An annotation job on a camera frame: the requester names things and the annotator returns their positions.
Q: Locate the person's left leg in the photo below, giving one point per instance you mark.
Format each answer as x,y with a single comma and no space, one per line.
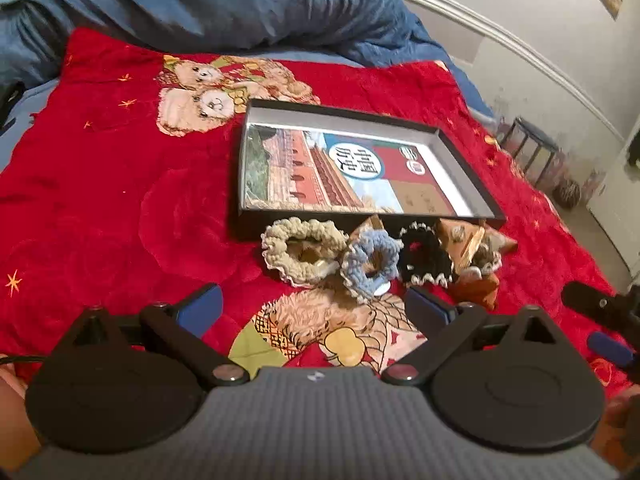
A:
12,410

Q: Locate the dark metal stool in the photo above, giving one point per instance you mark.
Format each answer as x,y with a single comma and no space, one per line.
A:
530,145

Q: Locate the beige crocheted scrunchie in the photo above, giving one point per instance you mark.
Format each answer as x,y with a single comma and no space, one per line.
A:
280,250

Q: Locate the striped ball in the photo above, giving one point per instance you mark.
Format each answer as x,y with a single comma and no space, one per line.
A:
569,194

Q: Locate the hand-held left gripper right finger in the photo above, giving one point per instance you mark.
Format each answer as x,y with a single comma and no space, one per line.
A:
429,308

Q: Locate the orange snack packet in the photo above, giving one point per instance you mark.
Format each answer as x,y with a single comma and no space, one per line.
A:
457,242

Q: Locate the red printed blanket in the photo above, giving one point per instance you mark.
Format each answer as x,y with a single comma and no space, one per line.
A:
100,200

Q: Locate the black crocheted scrunchie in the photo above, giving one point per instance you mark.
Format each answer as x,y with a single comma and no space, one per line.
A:
425,255

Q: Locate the white door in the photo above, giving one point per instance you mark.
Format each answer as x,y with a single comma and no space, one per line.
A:
617,200

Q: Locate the white bed frame rail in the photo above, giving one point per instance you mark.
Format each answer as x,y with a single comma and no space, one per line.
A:
525,45

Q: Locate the person's leg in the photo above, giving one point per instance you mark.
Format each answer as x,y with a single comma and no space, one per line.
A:
12,410
622,425

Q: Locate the brown and white crocheted scrunchie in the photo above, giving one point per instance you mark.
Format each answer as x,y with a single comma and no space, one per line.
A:
487,260

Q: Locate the blue crocheted scrunchie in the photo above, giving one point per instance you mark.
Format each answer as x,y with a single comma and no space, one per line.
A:
372,252

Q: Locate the person's right leg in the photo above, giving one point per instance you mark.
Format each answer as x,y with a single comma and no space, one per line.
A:
622,425

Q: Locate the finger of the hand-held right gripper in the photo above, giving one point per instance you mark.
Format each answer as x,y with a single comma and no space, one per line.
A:
611,348
590,301

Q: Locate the black shallow box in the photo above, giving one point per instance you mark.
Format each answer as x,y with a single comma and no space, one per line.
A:
460,180

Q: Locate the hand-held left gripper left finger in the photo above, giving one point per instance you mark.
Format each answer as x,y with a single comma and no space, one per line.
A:
200,307

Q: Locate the blue duvet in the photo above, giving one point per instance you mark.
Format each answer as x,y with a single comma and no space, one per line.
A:
200,5

